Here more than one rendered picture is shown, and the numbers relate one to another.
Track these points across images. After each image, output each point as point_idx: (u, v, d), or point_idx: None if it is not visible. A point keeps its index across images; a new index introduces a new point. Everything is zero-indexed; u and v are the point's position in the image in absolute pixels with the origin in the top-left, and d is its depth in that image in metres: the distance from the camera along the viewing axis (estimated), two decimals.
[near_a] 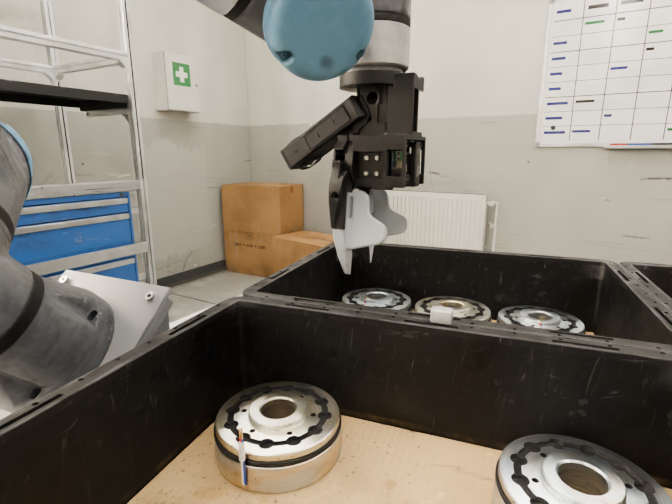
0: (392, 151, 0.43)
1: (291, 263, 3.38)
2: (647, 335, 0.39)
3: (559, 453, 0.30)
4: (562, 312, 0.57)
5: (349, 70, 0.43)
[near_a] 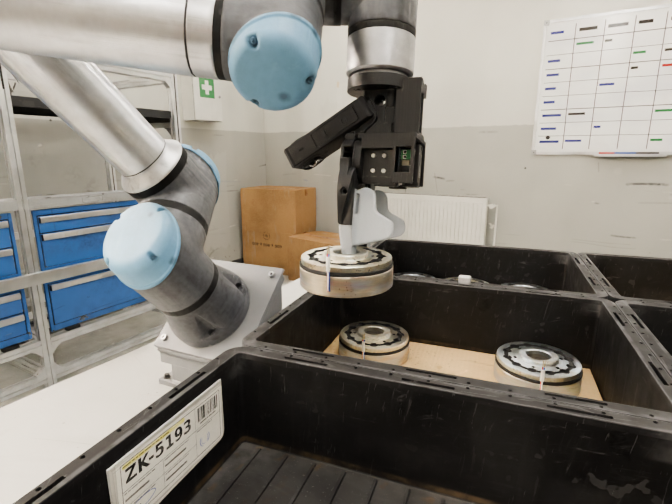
0: (400, 149, 0.45)
1: None
2: (584, 293, 0.67)
3: (528, 346, 0.57)
4: (540, 286, 0.85)
5: (359, 72, 0.45)
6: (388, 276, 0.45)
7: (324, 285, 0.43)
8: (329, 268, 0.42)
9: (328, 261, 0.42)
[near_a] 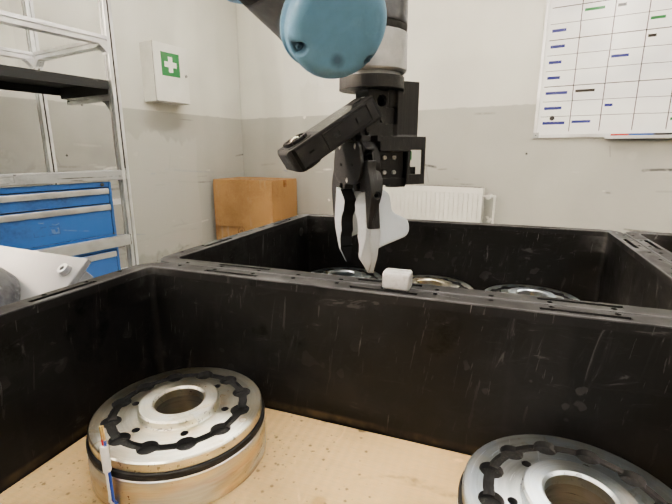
0: (407, 151, 0.48)
1: None
2: (663, 308, 0.31)
3: (548, 461, 0.21)
4: (558, 291, 0.49)
5: (372, 71, 0.44)
6: None
7: None
8: None
9: None
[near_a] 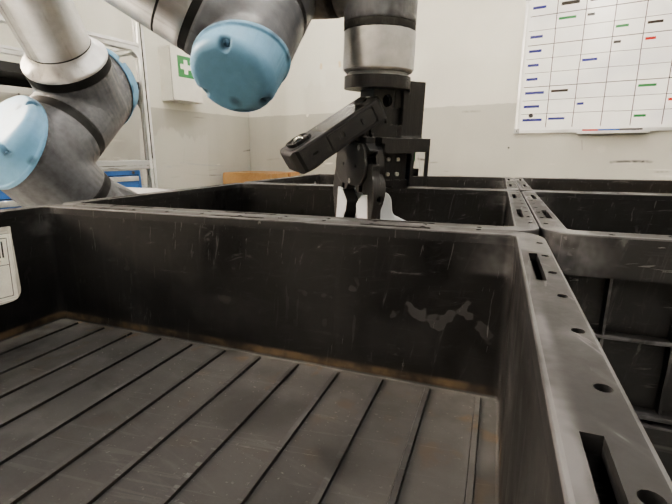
0: (411, 153, 0.47)
1: None
2: None
3: None
4: None
5: (379, 71, 0.43)
6: None
7: None
8: None
9: None
